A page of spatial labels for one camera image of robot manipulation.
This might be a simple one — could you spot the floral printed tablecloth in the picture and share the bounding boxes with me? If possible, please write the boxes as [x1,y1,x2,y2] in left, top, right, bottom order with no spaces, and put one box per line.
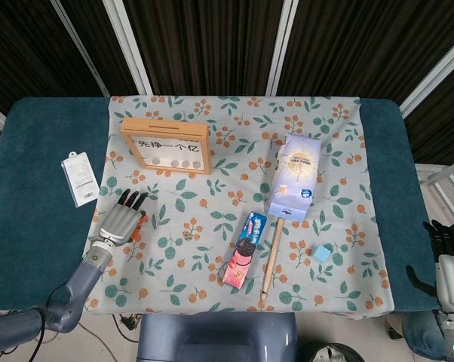
[82,94,396,314]

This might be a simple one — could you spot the black waste bin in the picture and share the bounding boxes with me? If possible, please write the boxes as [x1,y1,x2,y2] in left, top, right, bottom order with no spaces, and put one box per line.
[298,341,364,362]

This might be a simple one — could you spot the Oreo strawberry cookie box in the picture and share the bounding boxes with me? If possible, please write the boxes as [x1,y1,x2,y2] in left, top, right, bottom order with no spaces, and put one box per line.
[221,210,268,290]

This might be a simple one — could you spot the aluminium frame rack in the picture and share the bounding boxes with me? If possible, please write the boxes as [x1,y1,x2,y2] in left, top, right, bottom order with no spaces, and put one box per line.
[415,158,454,223]

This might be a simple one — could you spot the black power plug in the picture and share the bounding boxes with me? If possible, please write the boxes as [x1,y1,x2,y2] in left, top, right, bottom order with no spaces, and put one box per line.
[119,314,141,333]

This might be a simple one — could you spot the white plastic package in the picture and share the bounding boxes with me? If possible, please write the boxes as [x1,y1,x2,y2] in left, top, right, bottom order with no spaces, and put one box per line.
[60,151,100,208]

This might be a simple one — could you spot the blue-grey robot torso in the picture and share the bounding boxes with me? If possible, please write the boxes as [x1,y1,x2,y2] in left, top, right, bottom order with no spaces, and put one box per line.
[136,311,299,362]

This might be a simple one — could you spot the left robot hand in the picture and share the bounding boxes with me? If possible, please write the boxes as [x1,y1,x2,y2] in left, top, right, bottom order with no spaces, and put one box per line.
[98,189,149,248]

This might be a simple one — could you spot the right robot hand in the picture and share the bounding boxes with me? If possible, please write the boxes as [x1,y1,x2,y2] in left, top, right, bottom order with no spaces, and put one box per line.
[406,220,454,312]

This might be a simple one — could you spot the teal table cover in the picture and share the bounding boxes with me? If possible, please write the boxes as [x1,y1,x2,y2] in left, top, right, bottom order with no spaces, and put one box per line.
[0,97,449,314]

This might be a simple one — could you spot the light blue cube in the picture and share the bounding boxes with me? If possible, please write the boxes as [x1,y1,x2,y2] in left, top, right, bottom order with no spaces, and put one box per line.
[311,244,333,263]

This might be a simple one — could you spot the wooden drumstick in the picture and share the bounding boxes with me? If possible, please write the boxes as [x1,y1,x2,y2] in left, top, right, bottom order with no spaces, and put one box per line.
[259,217,285,302]

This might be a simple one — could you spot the white partition post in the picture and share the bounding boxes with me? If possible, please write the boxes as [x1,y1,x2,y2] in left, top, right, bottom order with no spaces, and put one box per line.
[398,56,454,118]
[102,0,155,96]
[49,0,111,97]
[264,0,300,97]

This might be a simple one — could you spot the pale purple paper bag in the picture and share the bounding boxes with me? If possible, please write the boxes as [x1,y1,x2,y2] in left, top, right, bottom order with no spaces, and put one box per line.
[264,133,322,221]

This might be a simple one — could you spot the wooden frame coin bank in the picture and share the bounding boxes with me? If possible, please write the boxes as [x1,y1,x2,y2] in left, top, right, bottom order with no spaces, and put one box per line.
[120,116,213,176]

